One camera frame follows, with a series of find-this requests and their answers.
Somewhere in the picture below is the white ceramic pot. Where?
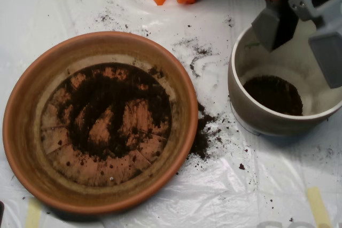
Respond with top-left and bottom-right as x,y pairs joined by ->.
228,12 -> 342,137

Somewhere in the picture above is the spilled dark soil pile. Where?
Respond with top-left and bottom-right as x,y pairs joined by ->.
188,102 -> 222,161

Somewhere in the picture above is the terracotta plant saucer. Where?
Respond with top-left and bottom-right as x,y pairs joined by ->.
2,30 -> 199,215

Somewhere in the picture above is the beige masking tape strip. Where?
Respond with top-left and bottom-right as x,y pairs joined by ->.
24,198 -> 43,228
306,186 -> 333,228

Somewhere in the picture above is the white plastic cover sheet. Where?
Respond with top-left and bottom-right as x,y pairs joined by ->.
0,0 -> 342,228

